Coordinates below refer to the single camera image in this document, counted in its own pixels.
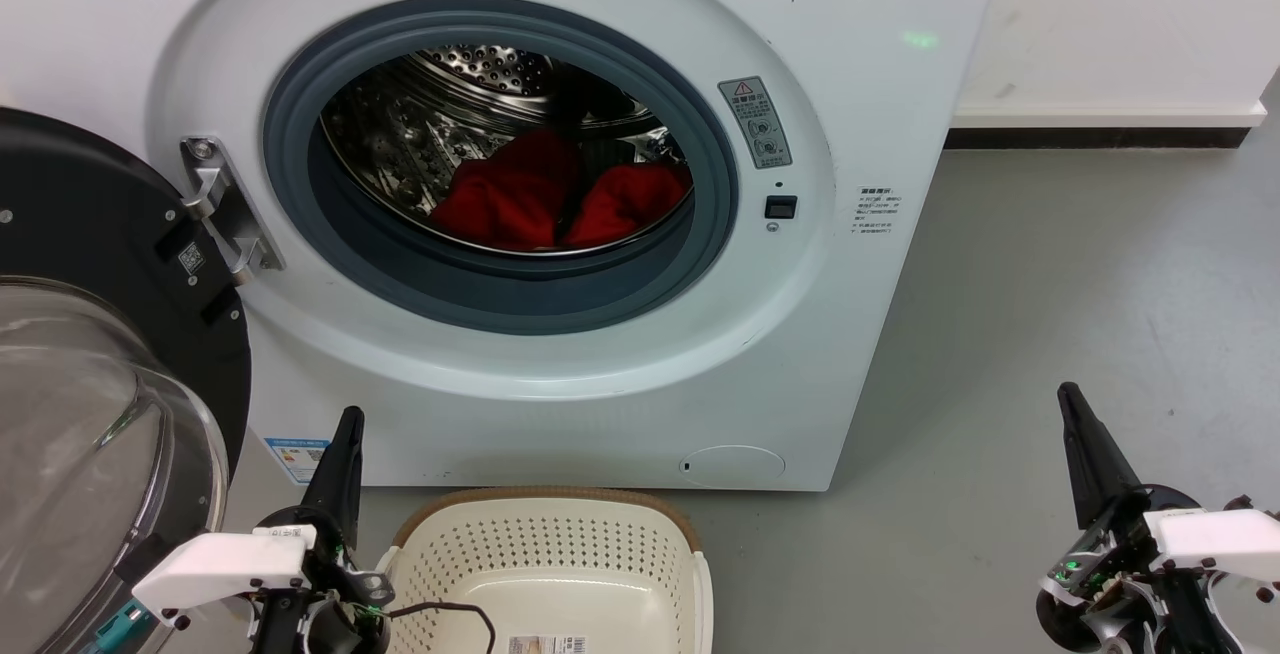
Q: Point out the cream plastic laundry basket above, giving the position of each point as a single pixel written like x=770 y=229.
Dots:
x=560 y=554

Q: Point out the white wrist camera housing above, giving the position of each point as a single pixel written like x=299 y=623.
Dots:
x=220 y=566
x=1220 y=540

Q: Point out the grey warning sticker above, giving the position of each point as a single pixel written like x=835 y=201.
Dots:
x=756 y=122

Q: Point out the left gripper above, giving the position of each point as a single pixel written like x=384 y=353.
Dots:
x=335 y=604

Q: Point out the white front-load washing machine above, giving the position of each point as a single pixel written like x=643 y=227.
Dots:
x=860 y=354

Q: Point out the black baseboard strip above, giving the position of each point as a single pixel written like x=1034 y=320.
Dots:
x=1095 y=138

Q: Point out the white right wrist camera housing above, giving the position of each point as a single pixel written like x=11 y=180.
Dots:
x=1220 y=540

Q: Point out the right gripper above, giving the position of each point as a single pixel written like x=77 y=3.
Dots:
x=1110 y=584

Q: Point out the white text label sticker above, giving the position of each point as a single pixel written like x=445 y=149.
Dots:
x=874 y=211

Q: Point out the QR code sticker on door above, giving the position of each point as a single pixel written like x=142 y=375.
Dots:
x=191 y=258

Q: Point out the grey rubber door gasket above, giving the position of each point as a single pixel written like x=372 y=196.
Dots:
x=500 y=296

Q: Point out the round filter cover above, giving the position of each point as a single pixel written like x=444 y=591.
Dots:
x=732 y=466

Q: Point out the red garment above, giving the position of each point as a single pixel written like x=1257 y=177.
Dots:
x=500 y=199

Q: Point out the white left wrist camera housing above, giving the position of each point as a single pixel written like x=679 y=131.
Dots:
x=220 y=566

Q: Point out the steel washing machine drum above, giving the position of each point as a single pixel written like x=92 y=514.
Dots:
x=410 y=134

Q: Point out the metal door hinge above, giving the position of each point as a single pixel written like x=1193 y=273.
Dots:
x=232 y=224

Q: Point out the blue energy label sticker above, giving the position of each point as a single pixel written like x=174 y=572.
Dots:
x=298 y=460

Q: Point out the black door latch socket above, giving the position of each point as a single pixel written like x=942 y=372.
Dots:
x=781 y=207

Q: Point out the black washer door with glass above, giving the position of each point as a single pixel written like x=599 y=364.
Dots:
x=80 y=194

